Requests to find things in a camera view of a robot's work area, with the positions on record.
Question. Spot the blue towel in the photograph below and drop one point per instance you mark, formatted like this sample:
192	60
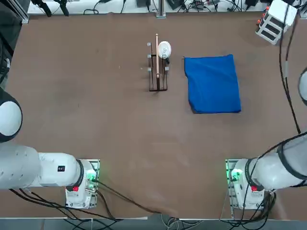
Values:
213	83

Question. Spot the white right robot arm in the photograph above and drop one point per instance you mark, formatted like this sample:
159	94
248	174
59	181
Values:
275	167

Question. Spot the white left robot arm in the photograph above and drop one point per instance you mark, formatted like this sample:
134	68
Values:
48	167

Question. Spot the white smiley face cup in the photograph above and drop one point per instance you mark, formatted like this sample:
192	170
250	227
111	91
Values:
165	49

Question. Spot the long black power adapter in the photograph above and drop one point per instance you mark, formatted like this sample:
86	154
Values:
144	3
175	3

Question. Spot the red black electronic module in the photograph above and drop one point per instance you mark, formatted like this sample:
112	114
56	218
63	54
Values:
198	3

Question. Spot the black stand leg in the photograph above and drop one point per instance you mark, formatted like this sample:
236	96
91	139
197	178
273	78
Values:
45	8
63	8

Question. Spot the white stacked drawer box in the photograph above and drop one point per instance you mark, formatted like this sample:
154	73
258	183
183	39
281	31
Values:
273	21

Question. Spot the aluminium profile post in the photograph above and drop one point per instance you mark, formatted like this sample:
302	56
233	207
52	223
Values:
22	16
160	8

